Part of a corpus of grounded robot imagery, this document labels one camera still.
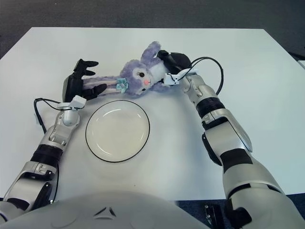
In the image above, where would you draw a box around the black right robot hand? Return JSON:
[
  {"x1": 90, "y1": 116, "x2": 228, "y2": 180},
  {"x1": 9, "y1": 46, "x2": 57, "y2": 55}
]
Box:
[{"x1": 157, "y1": 50, "x2": 193, "y2": 74}]

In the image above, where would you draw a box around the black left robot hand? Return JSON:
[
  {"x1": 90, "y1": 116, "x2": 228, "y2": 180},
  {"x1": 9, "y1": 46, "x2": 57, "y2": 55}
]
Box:
[{"x1": 62, "y1": 58, "x2": 107, "y2": 103}]

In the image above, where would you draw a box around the purple plush bunny doll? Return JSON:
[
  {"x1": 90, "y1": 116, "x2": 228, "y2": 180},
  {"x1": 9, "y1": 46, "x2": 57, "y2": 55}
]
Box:
[{"x1": 82, "y1": 41, "x2": 172, "y2": 99}]

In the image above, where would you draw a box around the white plate with black rim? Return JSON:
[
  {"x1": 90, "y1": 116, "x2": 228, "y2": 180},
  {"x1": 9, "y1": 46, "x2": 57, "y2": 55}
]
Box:
[{"x1": 85, "y1": 100, "x2": 151, "y2": 163}]

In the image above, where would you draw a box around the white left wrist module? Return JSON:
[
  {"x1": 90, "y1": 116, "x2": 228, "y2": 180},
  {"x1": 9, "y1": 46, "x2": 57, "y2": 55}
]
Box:
[{"x1": 70, "y1": 95, "x2": 87, "y2": 111}]

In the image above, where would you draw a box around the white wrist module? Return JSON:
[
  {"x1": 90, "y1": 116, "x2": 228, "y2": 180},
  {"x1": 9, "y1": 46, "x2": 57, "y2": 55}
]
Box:
[
  {"x1": 164, "y1": 73, "x2": 182, "y2": 85},
  {"x1": 70, "y1": 95, "x2": 87, "y2": 111}
]

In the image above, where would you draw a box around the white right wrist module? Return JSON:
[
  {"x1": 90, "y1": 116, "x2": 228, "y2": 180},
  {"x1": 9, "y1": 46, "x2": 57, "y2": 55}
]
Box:
[{"x1": 164, "y1": 73, "x2": 182, "y2": 85}]

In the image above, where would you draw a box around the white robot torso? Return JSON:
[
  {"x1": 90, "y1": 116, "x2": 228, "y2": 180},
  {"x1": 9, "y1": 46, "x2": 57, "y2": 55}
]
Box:
[{"x1": 0, "y1": 190, "x2": 215, "y2": 229}]

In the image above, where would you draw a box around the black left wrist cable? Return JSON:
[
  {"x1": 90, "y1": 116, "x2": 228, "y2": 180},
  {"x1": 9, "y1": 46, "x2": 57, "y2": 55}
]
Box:
[{"x1": 34, "y1": 97, "x2": 72, "y2": 133}]

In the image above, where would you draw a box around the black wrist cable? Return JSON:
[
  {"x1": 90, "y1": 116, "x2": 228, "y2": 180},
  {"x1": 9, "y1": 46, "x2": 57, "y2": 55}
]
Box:
[
  {"x1": 34, "y1": 97, "x2": 72, "y2": 133},
  {"x1": 188, "y1": 56, "x2": 224, "y2": 95}
]

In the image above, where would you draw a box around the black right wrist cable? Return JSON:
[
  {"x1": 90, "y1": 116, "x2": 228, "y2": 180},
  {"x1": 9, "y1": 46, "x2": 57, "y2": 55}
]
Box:
[{"x1": 188, "y1": 56, "x2": 224, "y2": 95}]

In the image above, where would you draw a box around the black metal bracket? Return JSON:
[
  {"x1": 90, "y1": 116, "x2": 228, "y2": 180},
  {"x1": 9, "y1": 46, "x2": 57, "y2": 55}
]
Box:
[{"x1": 204, "y1": 204, "x2": 224, "y2": 229}]

